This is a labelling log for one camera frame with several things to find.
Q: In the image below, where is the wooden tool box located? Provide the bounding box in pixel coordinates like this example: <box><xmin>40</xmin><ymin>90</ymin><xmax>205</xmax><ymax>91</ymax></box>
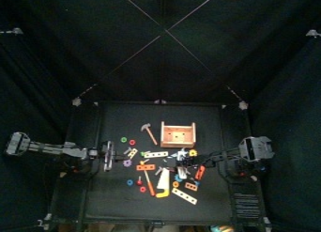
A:
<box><xmin>159</xmin><ymin>120</ymin><xmax>198</xmax><ymax>149</ymax></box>

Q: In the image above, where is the small yellow holed bar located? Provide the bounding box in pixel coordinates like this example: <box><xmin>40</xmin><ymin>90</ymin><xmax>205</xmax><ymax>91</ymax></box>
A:
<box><xmin>127</xmin><ymin>147</ymin><xmax>139</xmax><ymax>161</ymax></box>

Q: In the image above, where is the grey toy wrench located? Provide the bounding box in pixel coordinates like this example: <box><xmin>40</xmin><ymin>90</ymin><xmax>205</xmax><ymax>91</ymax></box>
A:
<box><xmin>154</xmin><ymin>166</ymin><xmax>169</xmax><ymax>177</ymax></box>

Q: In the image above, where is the cream holed wooden bar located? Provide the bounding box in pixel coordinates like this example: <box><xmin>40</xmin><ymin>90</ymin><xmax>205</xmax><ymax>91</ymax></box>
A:
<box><xmin>143</xmin><ymin>150</ymin><xmax>170</xmax><ymax>159</ymax></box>

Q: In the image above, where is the red-orange holed wooden bar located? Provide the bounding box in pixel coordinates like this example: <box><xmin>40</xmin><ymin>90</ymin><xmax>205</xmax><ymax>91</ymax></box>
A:
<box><xmin>194</xmin><ymin>164</ymin><xmax>207</xmax><ymax>181</ymax></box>

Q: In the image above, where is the orange holed wooden bar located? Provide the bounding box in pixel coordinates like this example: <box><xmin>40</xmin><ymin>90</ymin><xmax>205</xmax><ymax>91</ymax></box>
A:
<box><xmin>135</xmin><ymin>163</ymin><xmax>157</xmax><ymax>172</ymax></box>

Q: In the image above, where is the orange toy screwdriver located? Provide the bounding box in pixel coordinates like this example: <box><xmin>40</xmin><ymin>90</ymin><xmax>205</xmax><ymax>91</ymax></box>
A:
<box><xmin>143</xmin><ymin>169</ymin><xmax>157</xmax><ymax>197</ymax></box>

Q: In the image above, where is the small orange holed plate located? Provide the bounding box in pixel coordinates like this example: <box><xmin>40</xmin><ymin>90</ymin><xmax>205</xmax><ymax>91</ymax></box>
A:
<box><xmin>183</xmin><ymin>181</ymin><xmax>199</xmax><ymax>193</ymax></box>

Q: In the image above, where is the long cream holed bar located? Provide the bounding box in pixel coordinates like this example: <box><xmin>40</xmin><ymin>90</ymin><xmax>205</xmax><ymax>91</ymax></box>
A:
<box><xmin>170</xmin><ymin>187</ymin><xmax>199</xmax><ymax>206</ymax></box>

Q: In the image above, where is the yellow handled toy saw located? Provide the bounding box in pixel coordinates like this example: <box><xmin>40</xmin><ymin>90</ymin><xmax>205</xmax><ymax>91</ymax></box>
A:
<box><xmin>155</xmin><ymin>167</ymin><xmax>171</xmax><ymax>199</ymax></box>

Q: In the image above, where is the toy hammer wooden handle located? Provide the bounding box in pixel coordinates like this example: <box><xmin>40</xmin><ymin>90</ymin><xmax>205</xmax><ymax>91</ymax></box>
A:
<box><xmin>139</xmin><ymin>123</ymin><xmax>159</xmax><ymax>147</ymax></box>

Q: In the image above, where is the silver frame clamp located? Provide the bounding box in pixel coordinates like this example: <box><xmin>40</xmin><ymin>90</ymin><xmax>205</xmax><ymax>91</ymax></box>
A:
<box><xmin>305</xmin><ymin>29</ymin><xmax>321</xmax><ymax>39</ymax></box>
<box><xmin>0</xmin><ymin>27</ymin><xmax>26</xmax><ymax>36</ymax></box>

